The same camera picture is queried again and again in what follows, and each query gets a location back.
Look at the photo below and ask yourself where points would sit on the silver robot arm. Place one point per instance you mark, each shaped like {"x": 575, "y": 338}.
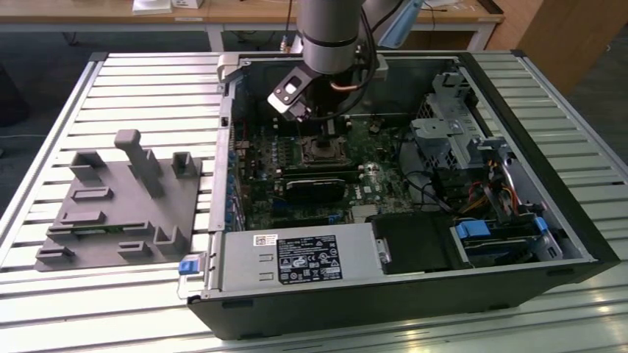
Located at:
{"x": 325, "y": 36}

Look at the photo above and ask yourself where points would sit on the CPU socket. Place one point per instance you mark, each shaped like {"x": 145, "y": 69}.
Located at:
{"x": 300, "y": 161}

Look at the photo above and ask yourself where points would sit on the silver metal drive cage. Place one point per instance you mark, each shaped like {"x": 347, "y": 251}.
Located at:
{"x": 436, "y": 128}

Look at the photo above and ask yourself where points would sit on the green motherboard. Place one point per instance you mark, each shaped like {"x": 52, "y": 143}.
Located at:
{"x": 383, "y": 173}

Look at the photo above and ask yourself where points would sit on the pale blue teach pendant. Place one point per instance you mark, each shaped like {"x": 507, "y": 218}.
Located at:
{"x": 400, "y": 27}

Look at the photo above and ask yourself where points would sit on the black graphics card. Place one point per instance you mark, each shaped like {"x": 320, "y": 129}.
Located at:
{"x": 313, "y": 189}

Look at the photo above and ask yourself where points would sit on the wooden desk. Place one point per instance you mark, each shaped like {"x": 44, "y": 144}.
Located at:
{"x": 245, "y": 14}

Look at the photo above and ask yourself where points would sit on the silver chipset heatsink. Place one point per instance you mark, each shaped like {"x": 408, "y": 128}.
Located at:
{"x": 367, "y": 214}

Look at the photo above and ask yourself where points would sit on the white papers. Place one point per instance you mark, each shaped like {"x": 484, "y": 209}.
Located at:
{"x": 451, "y": 3}

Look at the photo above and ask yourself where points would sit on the white black box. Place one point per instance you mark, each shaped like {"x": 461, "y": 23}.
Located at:
{"x": 187, "y": 3}

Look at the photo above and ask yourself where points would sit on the black plastic shroud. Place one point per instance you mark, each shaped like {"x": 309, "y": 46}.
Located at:
{"x": 416, "y": 242}

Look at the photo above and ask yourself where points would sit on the blue disk carrier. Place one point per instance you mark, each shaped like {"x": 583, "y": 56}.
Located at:
{"x": 471, "y": 229}

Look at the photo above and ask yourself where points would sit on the silver power supply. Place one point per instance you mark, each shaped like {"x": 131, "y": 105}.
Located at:
{"x": 245, "y": 264}

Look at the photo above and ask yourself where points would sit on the wooden cabinet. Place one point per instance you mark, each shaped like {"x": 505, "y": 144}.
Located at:
{"x": 569, "y": 36}

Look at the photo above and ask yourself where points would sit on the blue plastic tab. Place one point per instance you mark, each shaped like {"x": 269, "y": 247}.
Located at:
{"x": 540, "y": 225}

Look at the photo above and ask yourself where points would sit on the grey parts rack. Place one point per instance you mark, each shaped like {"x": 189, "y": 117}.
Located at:
{"x": 123, "y": 213}

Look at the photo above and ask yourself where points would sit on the blue release latch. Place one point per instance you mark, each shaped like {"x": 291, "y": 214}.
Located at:
{"x": 189, "y": 265}

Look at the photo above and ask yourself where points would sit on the black silver PC case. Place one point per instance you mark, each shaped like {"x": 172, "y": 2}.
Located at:
{"x": 343, "y": 312}

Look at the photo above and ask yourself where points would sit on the green RAM stick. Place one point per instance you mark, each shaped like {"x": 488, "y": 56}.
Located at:
{"x": 105, "y": 231}

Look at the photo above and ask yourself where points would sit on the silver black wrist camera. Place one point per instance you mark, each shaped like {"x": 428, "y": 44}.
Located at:
{"x": 291, "y": 90}

